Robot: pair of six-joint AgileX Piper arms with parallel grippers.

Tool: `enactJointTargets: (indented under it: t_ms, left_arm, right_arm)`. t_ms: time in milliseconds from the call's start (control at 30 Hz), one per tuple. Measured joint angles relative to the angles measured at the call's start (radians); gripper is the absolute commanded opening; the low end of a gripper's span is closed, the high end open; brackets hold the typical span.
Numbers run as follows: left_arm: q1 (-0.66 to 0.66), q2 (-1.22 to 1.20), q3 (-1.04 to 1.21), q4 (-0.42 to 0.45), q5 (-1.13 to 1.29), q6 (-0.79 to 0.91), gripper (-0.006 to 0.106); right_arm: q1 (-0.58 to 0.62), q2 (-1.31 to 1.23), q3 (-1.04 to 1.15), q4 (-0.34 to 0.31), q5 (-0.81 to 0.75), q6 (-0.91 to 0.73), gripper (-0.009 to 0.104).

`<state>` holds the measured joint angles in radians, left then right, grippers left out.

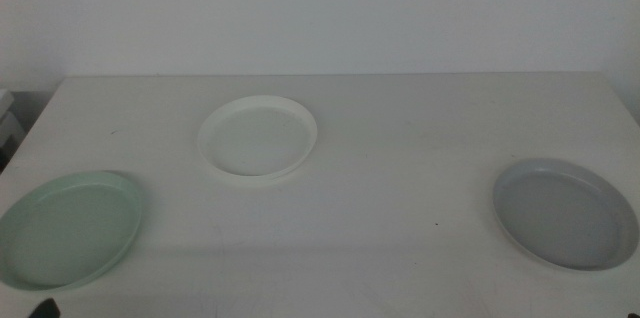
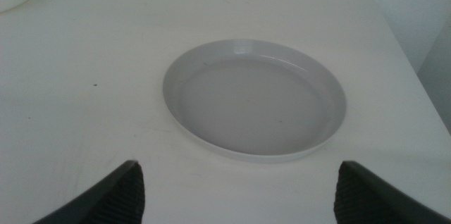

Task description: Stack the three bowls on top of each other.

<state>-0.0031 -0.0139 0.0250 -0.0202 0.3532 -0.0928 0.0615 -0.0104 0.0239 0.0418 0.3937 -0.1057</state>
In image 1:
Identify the pale green shallow bowl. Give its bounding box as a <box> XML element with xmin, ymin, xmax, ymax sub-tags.
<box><xmin>0</xmin><ymin>171</ymin><xmax>143</xmax><ymax>292</ymax></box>

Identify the white shallow bowl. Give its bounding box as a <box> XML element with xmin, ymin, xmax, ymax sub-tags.
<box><xmin>197</xmin><ymin>94</ymin><xmax>319</xmax><ymax>180</ymax></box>

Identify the grey shallow bowl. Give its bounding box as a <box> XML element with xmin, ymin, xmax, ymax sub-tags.
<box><xmin>492</xmin><ymin>157</ymin><xmax>640</xmax><ymax>273</ymax></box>

